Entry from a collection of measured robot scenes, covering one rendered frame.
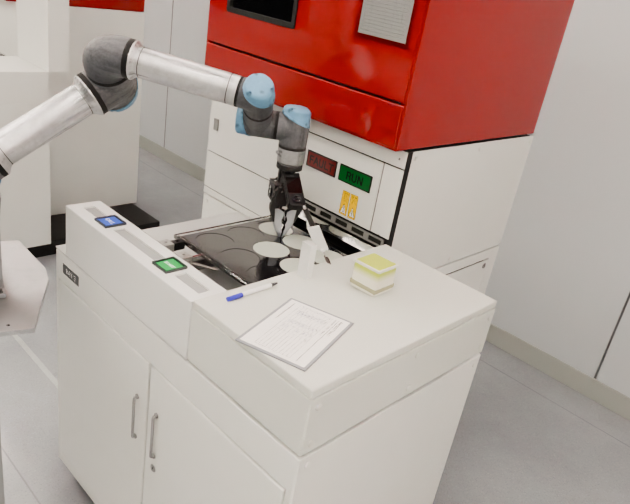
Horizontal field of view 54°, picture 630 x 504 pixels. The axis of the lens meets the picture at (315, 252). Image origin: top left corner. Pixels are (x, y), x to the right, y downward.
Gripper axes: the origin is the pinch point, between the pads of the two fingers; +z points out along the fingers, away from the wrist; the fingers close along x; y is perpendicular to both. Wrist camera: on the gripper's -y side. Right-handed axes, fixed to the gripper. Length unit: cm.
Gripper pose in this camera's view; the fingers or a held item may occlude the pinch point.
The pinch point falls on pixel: (281, 233)
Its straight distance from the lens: 176.0
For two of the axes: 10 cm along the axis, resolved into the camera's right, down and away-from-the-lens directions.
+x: -9.4, -0.1, -3.5
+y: -3.1, -4.4, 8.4
